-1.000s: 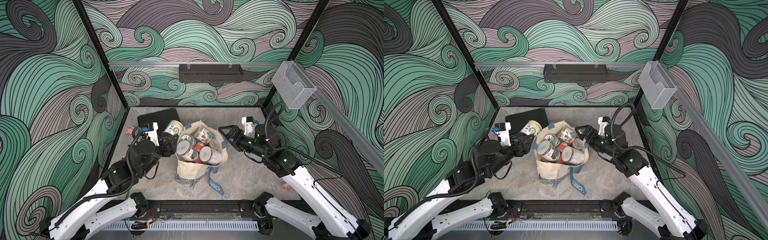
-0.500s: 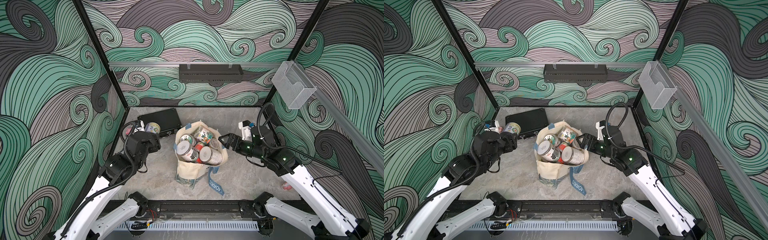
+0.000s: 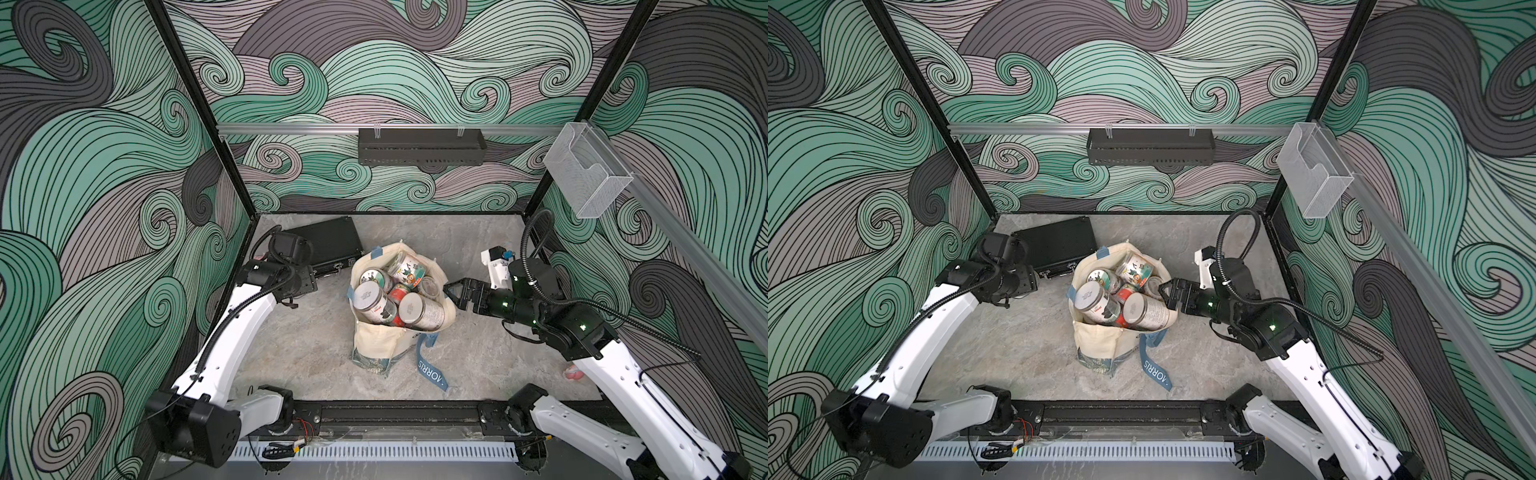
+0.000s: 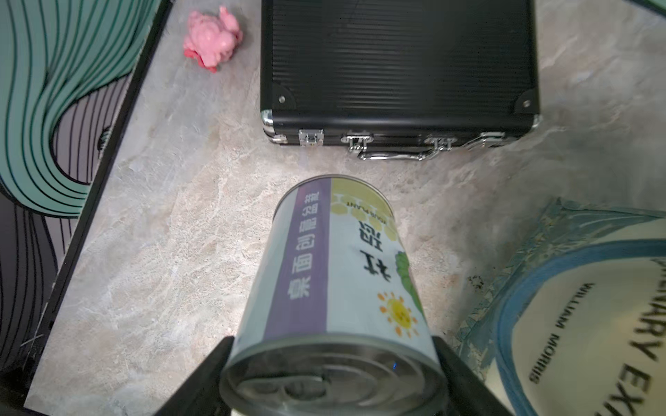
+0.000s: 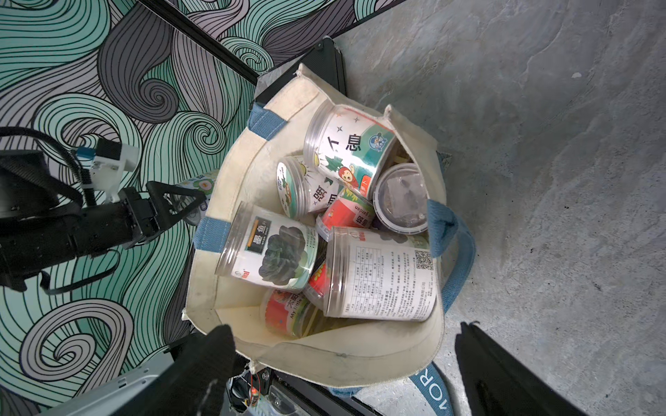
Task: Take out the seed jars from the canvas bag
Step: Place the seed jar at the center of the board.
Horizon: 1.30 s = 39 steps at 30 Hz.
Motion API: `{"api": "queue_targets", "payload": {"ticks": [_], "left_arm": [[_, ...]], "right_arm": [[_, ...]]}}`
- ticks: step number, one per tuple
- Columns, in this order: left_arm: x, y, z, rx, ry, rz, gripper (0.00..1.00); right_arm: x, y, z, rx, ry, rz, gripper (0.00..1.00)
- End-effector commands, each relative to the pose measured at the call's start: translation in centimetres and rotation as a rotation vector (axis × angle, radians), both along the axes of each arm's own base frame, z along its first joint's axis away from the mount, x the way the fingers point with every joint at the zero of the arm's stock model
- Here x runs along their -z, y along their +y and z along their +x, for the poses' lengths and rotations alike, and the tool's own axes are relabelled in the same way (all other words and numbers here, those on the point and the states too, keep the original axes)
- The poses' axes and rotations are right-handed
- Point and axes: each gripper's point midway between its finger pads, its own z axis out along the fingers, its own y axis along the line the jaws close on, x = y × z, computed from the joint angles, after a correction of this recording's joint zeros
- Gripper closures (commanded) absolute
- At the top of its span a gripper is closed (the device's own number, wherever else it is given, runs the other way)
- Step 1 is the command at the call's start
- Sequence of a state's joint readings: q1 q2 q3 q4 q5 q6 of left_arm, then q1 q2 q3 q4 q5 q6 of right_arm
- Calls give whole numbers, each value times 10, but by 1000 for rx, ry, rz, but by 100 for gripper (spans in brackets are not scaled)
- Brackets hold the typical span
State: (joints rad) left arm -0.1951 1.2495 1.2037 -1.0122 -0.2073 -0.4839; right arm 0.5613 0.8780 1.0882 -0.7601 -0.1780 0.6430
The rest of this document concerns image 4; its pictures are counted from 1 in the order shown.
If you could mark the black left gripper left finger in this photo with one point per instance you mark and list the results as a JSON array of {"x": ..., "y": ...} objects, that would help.
[{"x": 200, "y": 394}]

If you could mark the pink toy pig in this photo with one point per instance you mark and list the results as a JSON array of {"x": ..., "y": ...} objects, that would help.
[{"x": 212, "y": 39}]

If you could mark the cream canvas tote bag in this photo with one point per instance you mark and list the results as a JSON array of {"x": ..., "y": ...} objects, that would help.
[{"x": 575, "y": 322}]

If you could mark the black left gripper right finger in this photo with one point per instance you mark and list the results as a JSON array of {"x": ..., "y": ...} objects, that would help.
[{"x": 467, "y": 393}]

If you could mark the purple yellow label seed can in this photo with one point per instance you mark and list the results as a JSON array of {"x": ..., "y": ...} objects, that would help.
[{"x": 334, "y": 324}]

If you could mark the black ribbed hard case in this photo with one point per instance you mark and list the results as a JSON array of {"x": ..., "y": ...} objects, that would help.
[{"x": 398, "y": 79}]

